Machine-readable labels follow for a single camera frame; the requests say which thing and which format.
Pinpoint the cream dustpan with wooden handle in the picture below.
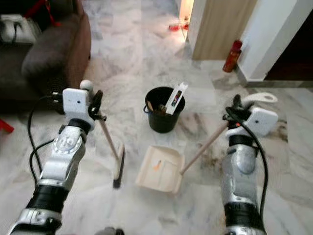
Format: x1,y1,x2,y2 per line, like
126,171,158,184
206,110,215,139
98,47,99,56
135,92,278,195

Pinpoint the small red floor item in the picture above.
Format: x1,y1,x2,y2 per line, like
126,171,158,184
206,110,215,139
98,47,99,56
168,17,189,32

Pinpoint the white flat card package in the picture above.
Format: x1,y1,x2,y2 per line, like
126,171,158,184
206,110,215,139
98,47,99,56
165,82,189,115

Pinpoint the dark brown sofa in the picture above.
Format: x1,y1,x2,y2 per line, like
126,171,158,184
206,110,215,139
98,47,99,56
0,0,93,115

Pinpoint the red fire extinguisher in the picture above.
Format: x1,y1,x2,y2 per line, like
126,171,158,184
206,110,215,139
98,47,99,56
223,39,244,73

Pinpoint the black bucket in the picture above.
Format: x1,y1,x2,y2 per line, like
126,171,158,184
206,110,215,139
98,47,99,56
144,87,186,134

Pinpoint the beige wooden door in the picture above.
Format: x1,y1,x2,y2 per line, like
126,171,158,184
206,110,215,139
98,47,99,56
192,0,258,61

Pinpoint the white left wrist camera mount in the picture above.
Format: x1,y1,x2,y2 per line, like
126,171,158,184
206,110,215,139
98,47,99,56
62,88,91,129

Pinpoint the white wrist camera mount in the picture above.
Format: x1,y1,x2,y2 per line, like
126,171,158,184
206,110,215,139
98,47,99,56
62,88,91,129
245,107,279,137

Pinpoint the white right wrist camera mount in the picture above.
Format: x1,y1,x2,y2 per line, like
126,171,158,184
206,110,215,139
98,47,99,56
245,107,279,137

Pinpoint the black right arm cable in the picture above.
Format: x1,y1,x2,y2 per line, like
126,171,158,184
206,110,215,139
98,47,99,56
229,110,270,222

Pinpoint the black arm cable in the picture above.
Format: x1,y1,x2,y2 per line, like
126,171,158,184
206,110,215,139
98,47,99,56
229,110,270,222
27,94,64,188

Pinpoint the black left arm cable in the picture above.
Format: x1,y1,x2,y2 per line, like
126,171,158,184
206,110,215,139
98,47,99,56
27,94,64,188

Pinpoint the red strap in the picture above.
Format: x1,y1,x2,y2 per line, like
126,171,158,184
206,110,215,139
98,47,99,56
24,0,62,26

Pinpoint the white bag with cable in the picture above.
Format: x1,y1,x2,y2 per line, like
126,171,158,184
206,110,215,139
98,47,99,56
0,14,41,45

